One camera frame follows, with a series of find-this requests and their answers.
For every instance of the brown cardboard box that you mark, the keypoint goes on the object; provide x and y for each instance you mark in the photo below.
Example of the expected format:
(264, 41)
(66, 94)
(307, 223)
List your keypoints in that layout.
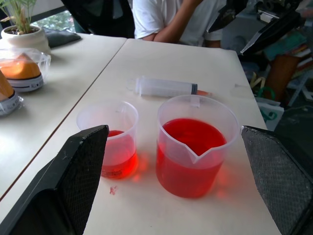
(281, 73)

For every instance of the person in black clothes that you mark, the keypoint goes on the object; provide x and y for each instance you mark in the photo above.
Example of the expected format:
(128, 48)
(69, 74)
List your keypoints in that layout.
(102, 14)

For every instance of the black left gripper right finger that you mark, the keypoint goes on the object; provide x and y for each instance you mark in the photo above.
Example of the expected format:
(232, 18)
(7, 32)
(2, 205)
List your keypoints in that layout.
(281, 176)

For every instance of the orange canvas sneaker in bag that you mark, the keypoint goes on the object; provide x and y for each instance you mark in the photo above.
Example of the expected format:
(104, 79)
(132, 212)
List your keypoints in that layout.
(22, 71)
(6, 98)

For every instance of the green leafy plant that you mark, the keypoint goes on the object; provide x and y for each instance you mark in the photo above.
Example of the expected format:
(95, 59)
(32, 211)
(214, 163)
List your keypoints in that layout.
(22, 17)

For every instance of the white bag with green print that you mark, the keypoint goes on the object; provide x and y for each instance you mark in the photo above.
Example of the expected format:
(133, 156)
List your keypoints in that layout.
(271, 113)

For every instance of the person in white t-shirt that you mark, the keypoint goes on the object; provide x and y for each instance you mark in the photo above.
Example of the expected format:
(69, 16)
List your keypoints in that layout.
(151, 17)

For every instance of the clear plastic syringe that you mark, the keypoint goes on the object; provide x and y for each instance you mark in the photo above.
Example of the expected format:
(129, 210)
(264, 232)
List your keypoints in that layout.
(166, 88)

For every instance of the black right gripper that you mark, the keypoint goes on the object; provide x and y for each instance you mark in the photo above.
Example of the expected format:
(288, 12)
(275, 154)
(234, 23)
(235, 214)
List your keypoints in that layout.
(276, 7)

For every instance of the white ceramic plant pot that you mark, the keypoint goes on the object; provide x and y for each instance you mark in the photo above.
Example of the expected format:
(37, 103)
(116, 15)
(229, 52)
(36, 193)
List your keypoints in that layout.
(27, 40)

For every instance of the dark grey cloth pouch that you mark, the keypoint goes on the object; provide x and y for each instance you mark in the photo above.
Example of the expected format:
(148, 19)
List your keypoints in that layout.
(61, 38)

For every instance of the teal cloth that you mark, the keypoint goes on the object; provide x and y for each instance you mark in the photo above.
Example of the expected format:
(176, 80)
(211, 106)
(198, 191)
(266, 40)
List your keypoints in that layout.
(286, 46)

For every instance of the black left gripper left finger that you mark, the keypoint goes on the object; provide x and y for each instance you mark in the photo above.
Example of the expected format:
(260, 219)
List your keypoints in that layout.
(61, 186)

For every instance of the large beaker of red liquid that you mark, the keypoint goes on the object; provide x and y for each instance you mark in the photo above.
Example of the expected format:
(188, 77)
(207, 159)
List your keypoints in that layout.
(190, 171)

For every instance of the small beaker of red liquid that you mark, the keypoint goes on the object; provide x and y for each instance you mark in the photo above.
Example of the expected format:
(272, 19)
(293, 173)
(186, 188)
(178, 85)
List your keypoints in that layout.
(122, 154)

